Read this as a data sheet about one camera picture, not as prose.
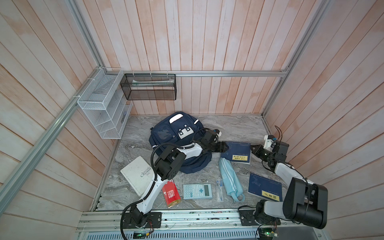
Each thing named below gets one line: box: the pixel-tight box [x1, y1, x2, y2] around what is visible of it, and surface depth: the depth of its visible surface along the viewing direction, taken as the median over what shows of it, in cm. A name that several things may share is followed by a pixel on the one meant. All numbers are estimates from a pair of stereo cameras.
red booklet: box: [162, 179, 182, 208], surface depth 83 cm
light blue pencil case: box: [218, 157, 245, 202], surface depth 84 cm
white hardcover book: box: [120, 155, 155, 197], surface depth 90 cm
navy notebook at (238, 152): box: [220, 141, 252, 165], surface depth 94 cm
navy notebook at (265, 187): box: [248, 172, 283, 202], surface depth 85 cm
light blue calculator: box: [183, 183, 213, 200], surface depth 83 cm
